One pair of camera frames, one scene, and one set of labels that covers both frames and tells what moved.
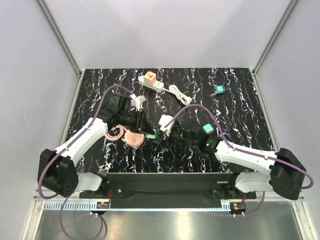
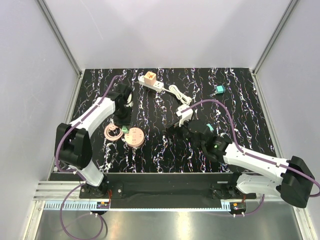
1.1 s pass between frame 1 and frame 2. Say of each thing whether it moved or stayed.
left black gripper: moved
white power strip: stayed
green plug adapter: moved
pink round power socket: stayed
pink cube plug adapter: stayed
